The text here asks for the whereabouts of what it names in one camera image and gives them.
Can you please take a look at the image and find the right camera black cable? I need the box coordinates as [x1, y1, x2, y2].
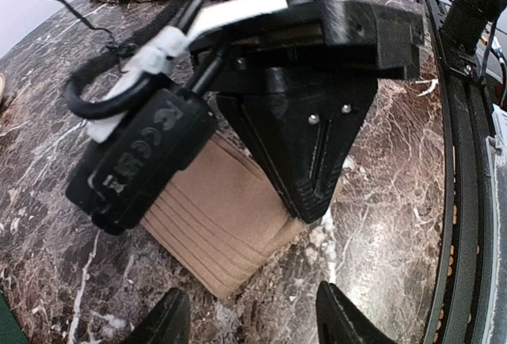
[63, 0, 238, 119]

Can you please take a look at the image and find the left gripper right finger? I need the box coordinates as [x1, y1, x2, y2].
[315, 281, 395, 344]

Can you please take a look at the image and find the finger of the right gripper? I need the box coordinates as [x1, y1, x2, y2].
[215, 68, 378, 224]

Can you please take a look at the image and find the plain brown sock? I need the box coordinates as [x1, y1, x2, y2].
[141, 135, 304, 298]

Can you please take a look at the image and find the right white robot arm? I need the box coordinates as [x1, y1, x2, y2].
[210, 0, 424, 223]

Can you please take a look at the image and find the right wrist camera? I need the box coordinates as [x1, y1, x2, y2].
[65, 89, 217, 235]

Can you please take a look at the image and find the black front rail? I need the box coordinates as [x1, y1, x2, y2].
[418, 0, 506, 343]

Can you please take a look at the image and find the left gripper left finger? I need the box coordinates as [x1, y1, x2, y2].
[126, 288, 190, 344]

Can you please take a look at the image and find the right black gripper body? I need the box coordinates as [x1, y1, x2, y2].
[189, 0, 424, 94]

